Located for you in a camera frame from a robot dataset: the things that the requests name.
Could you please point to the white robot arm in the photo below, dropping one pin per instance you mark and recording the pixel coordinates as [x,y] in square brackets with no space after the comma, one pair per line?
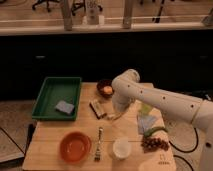
[196,111]

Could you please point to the light green cup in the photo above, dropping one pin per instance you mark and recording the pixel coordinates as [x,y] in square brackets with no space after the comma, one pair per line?
[145,109]

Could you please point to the brown chocolate bar box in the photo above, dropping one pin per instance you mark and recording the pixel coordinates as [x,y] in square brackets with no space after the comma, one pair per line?
[97,109]

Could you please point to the bunch of dark grapes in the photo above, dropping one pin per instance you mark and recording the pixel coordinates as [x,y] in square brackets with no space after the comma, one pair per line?
[154,144]

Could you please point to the green plastic tray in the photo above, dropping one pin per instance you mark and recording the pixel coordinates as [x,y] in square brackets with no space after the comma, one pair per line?
[54,90]

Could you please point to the blue sponge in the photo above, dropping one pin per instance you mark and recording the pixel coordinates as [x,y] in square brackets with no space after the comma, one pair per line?
[64,107]

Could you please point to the black office chair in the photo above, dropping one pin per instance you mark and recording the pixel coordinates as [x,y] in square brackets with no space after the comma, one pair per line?
[38,2]

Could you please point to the white cup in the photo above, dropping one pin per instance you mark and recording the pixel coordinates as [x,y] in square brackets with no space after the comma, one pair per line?
[121,148]

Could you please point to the light blue cloth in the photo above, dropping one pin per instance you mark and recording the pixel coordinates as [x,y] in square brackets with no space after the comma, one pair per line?
[145,122]

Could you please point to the green pepper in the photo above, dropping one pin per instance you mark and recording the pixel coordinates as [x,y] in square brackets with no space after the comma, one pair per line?
[151,131]

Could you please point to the metal fork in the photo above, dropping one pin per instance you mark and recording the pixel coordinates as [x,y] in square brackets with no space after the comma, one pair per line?
[98,148]

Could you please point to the red bowl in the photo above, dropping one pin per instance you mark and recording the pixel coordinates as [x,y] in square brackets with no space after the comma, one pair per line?
[74,147]

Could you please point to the orange item in bowl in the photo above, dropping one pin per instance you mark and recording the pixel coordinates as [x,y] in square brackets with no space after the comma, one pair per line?
[108,90]

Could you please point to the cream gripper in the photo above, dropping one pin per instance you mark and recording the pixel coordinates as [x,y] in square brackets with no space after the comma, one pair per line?
[121,107]

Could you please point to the yellow banana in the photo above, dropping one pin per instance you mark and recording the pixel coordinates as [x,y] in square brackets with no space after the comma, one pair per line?
[114,116]

